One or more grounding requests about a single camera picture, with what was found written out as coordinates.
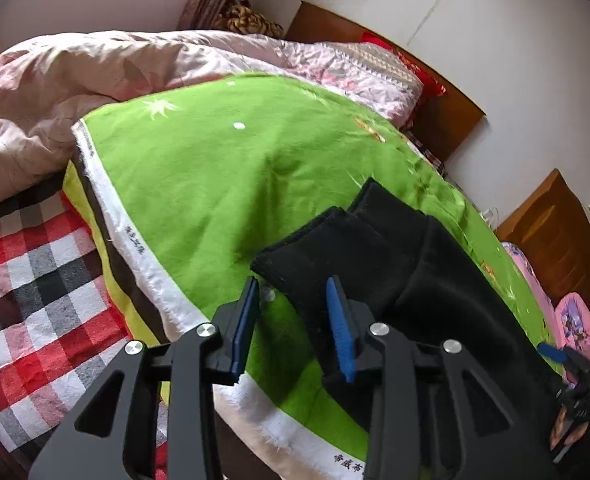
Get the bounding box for small wooden headboard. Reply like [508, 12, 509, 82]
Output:
[285, 1, 486, 163]

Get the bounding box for pale pink floral quilt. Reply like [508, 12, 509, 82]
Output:
[0, 30, 424, 213]

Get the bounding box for pink bedsheet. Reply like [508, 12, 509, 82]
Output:
[500, 241, 556, 323]

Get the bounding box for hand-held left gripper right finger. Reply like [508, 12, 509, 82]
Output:
[324, 276, 558, 480]

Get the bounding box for tiger plush toy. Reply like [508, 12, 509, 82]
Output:
[215, 4, 285, 37]

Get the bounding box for folded pink floral quilt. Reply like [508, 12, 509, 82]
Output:
[552, 293, 590, 386]

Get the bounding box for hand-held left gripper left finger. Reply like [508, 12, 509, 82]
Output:
[27, 275, 262, 480]

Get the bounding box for black pants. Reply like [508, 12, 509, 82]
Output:
[251, 177, 566, 480]

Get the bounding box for large wooden headboard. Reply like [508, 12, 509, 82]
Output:
[495, 169, 590, 321]

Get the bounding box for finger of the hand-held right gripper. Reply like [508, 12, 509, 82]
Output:
[536, 342, 590, 391]

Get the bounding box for red patterned pillow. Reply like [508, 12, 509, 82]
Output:
[360, 31, 447, 98]

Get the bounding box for red plaid bedsheet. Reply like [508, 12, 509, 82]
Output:
[0, 130, 448, 476]

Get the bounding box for green printed blanket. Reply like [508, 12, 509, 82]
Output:
[62, 72, 563, 480]

